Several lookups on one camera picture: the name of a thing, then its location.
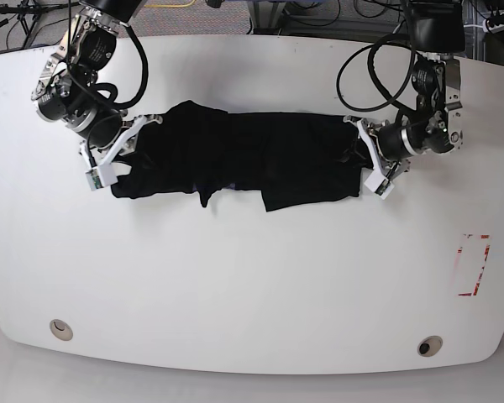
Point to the aluminium frame post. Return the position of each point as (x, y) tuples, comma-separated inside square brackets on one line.
[(265, 16)]

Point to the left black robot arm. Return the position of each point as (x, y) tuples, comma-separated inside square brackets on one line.
[(427, 103)]

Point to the table cable grommet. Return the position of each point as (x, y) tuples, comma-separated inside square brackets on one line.
[(429, 346), (61, 330)]

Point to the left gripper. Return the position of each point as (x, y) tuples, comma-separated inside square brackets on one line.
[(392, 142)]

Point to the black tripod stand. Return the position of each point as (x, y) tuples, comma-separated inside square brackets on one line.
[(27, 15)]

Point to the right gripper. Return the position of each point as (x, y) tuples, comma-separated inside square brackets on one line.
[(107, 132)]

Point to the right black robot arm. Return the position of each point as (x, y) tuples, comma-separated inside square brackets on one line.
[(68, 88)]

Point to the white power strip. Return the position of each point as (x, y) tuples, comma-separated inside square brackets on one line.
[(494, 24)]

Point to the red tape rectangle marking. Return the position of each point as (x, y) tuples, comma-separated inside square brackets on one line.
[(470, 263)]

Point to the left table cable grommet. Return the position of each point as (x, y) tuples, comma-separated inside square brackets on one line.
[(61, 330)]

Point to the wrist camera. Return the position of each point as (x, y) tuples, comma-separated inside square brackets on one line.
[(101, 176), (379, 184)]

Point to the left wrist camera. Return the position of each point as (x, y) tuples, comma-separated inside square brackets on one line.
[(379, 184)]

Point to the right table cable grommet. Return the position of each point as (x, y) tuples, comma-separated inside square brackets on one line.
[(429, 346)]

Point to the black T-shirt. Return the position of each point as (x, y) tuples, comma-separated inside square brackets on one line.
[(291, 158)]

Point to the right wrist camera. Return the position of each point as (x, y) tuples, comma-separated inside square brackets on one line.
[(101, 176)]

